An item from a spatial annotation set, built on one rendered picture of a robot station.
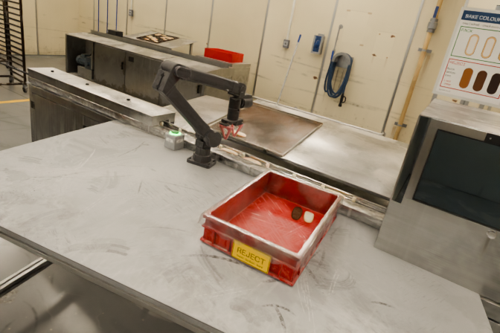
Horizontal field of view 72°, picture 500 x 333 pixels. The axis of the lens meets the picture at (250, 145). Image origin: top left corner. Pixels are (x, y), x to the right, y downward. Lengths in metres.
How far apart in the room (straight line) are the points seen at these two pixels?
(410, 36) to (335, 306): 4.41
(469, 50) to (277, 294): 1.62
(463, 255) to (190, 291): 0.82
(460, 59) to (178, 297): 1.79
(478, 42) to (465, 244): 1.19
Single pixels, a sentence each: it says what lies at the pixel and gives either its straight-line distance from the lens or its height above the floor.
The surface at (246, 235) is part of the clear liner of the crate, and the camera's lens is 0.99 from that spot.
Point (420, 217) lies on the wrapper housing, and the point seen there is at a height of 0.99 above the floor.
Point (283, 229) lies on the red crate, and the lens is 1.24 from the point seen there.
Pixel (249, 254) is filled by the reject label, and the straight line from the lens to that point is 1.02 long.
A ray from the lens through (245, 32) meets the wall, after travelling 6.02.
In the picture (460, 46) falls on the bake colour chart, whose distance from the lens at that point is 2.15.
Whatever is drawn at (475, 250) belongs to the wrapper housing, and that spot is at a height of 0.95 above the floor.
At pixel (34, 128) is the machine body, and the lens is 2.99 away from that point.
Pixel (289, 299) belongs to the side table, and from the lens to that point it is 0.99.
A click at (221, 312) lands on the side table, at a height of 0.82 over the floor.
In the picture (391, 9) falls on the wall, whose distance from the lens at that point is 5.19.
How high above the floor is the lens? 1.48
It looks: 20 degrees down
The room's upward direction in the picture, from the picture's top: 10 degrees clockwise
